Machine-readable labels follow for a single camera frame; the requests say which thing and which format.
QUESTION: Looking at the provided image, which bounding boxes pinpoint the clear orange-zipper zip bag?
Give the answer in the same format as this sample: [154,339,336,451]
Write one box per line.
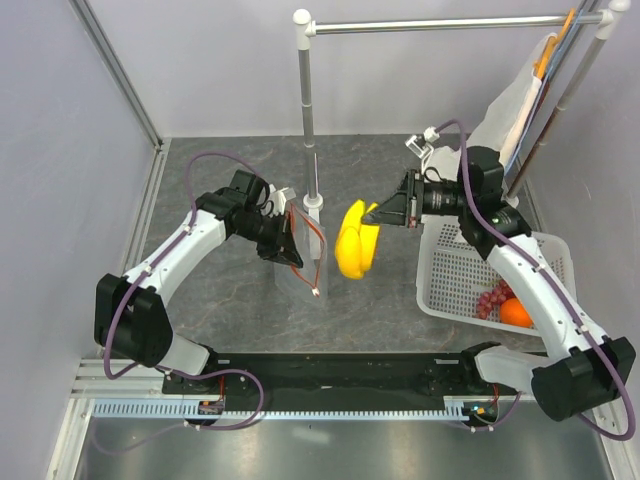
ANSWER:
[274,202,328,305]

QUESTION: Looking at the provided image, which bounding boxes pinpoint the red grape bunch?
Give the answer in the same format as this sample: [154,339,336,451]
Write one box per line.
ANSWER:
[476,280,515,320]

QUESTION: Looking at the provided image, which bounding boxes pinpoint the orange clothes hanger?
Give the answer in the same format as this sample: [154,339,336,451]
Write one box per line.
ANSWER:
[533,8,576,80]

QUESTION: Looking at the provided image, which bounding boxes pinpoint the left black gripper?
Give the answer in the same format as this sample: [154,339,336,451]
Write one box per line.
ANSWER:
[235,211,303,269]

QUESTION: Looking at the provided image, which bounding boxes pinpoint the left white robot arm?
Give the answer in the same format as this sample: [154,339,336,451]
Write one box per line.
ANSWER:
[94,170,304,393]

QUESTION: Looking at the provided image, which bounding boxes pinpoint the white plastic basket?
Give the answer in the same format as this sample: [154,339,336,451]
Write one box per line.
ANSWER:
[415,219,572,331]

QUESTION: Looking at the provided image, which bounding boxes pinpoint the blue clothes hanger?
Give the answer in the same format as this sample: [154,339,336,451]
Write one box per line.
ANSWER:
[504,8,583,173]

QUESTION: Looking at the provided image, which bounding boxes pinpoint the yellow banana bunch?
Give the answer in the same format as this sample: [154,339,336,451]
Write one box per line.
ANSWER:
[334,199,380,280]

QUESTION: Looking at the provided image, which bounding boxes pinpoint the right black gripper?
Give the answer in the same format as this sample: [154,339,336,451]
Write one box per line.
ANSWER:
[363,169,473,228]

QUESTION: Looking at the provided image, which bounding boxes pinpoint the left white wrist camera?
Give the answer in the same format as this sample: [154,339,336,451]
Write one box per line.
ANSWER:
[268,184,296,215]

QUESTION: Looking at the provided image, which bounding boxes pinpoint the metal clothes rack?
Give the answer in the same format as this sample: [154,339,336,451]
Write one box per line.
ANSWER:
[292,1,631,220]

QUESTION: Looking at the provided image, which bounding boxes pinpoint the orange fruit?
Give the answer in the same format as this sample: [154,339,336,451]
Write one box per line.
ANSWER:
[499,298,533,328]

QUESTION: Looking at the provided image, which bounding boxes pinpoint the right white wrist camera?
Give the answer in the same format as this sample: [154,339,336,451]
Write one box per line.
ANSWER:
[405,126,448,174]

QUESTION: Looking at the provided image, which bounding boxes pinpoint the white slotted cable duct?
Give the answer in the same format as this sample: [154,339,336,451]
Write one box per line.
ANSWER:
[93,399,496,421]

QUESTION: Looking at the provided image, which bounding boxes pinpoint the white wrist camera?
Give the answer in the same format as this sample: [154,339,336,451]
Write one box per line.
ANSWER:
[405,126,448,174]
[268,184,296,215]

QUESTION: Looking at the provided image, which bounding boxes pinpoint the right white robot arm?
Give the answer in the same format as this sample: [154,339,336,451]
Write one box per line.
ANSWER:
[362,146,636,440]

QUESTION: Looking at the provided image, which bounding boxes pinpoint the white cloth garment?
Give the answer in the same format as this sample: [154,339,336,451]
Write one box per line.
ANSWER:
[429,34,550,180]

